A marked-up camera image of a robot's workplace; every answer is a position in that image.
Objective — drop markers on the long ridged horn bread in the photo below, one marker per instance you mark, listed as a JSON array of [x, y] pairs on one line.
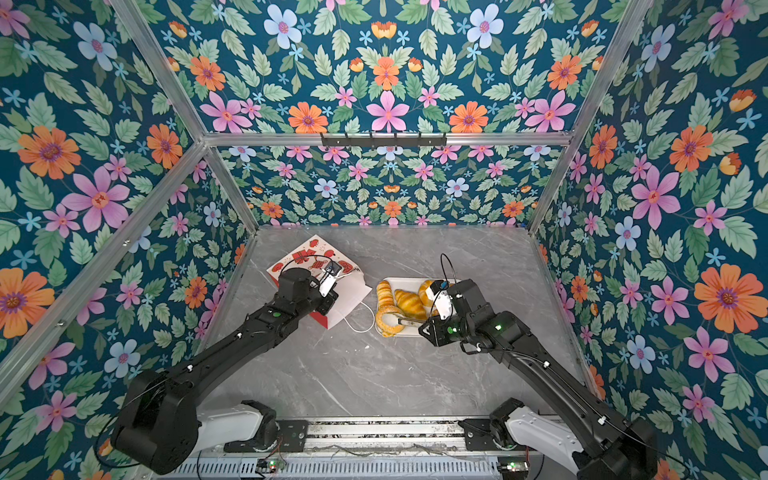
[[385, 295]]

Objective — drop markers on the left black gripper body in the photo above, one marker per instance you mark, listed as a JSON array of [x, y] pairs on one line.
[[314, 300]]

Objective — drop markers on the pale ring donut bread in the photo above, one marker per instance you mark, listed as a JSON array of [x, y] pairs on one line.
[[387, 321]]

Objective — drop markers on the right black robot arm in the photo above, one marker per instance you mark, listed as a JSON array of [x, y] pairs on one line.
[[589, 438]]

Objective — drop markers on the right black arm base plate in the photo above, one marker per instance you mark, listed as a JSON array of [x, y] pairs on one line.
[[484, 434]]

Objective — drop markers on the striped yellow bread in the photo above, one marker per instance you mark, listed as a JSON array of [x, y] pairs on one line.
[[410, 305]]

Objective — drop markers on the red white paper bag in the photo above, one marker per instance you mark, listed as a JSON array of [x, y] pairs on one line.
[[313, 254]]

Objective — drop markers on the white slotted cable duct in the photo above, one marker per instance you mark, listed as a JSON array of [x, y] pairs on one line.
[[339, 468]]

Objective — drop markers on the black hook rail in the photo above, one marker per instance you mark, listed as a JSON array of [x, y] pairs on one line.
[[371, 140]]

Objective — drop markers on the aluminium front rail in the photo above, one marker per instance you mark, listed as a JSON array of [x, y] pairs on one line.
[[360, 435]]

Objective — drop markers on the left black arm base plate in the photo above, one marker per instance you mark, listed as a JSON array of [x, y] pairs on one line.
[[284, 436]]

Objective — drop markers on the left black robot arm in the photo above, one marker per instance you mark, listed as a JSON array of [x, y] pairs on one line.
[[159, 425]]

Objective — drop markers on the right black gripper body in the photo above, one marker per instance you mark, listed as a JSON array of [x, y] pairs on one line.
[[451, 329]]

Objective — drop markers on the round yellow fluted bread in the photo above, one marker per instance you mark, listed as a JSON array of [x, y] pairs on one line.
[[424, 292]]

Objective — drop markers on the white rectangular tray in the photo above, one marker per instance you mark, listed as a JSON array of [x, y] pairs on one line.
[[412, 285]]

